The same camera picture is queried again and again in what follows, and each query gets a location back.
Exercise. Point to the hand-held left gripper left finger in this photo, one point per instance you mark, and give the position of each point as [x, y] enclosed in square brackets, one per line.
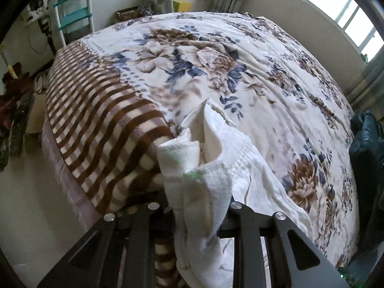
[147, 234]

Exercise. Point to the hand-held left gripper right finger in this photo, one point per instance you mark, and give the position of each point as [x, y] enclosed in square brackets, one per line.
[250, 234]

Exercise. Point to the white towel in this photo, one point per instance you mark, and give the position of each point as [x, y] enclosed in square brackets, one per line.
[216, 168]

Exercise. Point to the pink bed sheet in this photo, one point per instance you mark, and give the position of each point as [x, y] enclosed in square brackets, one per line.
[66, 180]

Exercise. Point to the dark green jacket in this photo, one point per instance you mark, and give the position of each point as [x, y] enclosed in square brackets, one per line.
[367, 156]

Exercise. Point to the cardboard box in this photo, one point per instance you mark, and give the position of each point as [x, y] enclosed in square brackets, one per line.
[36, 114]

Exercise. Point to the floral checkered blanket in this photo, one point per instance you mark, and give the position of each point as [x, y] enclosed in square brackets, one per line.
[210, 66]

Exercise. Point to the dark red clothes pile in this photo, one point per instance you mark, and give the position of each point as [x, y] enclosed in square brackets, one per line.
[15, 105]

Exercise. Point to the white slipper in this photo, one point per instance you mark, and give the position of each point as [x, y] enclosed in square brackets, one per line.
[40, 81]

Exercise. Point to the wicker basket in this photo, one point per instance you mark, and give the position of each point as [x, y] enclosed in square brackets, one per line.
[129, 13]

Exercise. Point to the teal white shelf rack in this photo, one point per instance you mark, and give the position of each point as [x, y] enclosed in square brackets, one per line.
[75, 15]

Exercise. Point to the yellow box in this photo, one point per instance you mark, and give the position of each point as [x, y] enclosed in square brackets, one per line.
[183, 6]

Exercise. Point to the window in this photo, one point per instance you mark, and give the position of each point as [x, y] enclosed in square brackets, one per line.
[339, 6]

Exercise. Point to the white standing fan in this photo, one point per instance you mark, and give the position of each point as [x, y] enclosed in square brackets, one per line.
[40, 0]

